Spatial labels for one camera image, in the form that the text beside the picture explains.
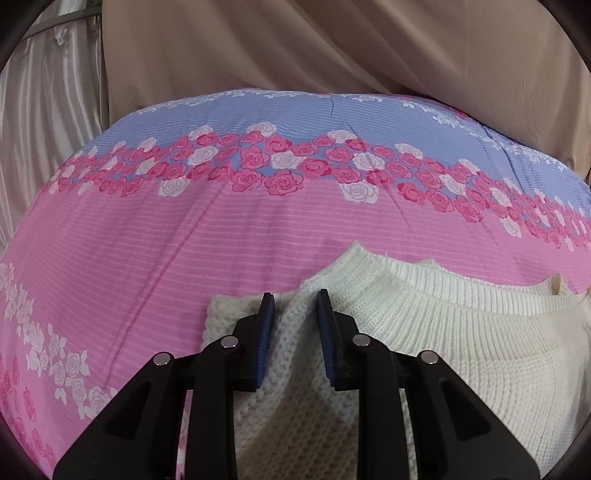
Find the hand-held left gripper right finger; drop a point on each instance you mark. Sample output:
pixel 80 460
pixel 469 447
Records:
pixel 326 333

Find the white satin curtain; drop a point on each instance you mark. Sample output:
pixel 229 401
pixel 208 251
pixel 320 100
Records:
pixel 51 120

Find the beige curtain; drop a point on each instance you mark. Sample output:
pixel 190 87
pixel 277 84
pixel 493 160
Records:
pixel 332 41

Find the pink blue floral bed sheet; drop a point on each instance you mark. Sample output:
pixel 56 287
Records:
pixel 184 240

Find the red white navy knit sweater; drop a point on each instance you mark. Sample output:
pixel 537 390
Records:
pixel 461 350

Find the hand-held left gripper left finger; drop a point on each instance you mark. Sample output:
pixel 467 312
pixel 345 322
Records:
pixel 265 333

